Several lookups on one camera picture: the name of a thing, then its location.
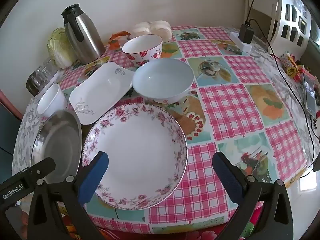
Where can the black charger adapter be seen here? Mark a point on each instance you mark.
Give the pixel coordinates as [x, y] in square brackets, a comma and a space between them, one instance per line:
[247, 33]

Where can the stainless steel plate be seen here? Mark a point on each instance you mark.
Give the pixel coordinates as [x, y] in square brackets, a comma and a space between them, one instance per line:
[60, 140]

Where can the large light blue bowl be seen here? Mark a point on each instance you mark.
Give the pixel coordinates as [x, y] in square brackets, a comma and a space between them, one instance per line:
[162, 77]

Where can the napa cabbage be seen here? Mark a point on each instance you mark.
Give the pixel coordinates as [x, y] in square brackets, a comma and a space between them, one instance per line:
[58, 50]

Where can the stainless steel thermos jug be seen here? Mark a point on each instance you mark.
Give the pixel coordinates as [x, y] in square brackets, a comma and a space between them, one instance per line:
[85, 37]

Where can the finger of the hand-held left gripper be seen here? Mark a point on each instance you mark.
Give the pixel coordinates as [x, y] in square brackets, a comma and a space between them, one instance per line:
[22, 183]

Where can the red snack packets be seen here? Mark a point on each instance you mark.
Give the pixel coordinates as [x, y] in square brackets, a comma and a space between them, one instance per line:
[303, 70]

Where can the pink checked tablecloth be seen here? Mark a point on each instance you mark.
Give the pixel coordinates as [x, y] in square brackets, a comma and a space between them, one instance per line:
[225, 110]

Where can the dark glass holder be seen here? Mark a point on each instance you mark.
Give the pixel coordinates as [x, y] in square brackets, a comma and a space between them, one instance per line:
[29, 88]

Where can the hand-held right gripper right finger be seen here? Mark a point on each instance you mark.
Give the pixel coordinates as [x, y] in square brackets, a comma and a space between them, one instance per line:
[226, 175]

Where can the smartphone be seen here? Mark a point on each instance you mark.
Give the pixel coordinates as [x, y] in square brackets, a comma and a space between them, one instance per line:
[309, 93]

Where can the small white bowl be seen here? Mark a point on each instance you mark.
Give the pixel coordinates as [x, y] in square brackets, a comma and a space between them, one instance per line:
[51, 100]

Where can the pink board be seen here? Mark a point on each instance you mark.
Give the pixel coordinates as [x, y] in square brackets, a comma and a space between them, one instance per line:
[10, 105]

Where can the white rectangular plate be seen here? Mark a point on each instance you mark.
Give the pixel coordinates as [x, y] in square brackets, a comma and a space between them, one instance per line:
[100, 92]

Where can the white power strip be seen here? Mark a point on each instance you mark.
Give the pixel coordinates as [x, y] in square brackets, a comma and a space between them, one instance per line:
[243, 46]

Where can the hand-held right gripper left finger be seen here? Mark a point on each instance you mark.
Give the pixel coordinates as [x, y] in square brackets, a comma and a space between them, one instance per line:
[96, 171]

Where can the pink floral round plate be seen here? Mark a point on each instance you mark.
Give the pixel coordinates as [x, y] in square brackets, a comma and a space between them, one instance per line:
[140, 142]

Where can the white lattice chair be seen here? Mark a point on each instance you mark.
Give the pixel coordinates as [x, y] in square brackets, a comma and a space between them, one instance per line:
[280, 37]

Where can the plastic bag of steamed buns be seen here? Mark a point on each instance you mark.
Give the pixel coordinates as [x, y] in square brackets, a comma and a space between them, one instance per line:
[160, 30]

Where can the orange snack packet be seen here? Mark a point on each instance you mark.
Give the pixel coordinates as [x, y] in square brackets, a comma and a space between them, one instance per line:
[115, 42]

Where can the strawberry print bowl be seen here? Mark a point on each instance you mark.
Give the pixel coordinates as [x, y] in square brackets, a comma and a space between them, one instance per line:
[142, 46]

